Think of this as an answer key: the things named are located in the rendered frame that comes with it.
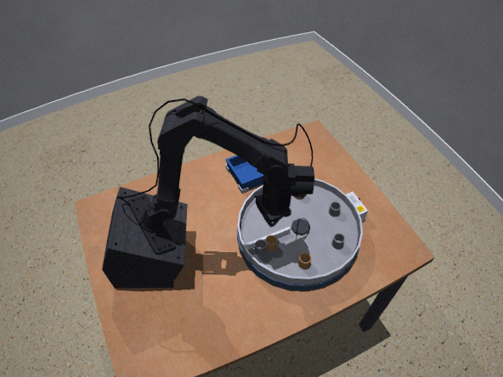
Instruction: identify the blue open crate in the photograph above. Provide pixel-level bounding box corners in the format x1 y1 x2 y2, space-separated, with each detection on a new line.
227 155 263 189

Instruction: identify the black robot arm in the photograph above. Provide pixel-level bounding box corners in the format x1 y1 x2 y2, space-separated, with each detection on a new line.
128 96 314 255

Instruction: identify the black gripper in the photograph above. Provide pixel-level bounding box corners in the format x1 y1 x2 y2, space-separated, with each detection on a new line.
254 190 291 227

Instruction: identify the grey round turntable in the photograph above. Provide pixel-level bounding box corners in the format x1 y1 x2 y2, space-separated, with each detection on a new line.
237 179 368 291

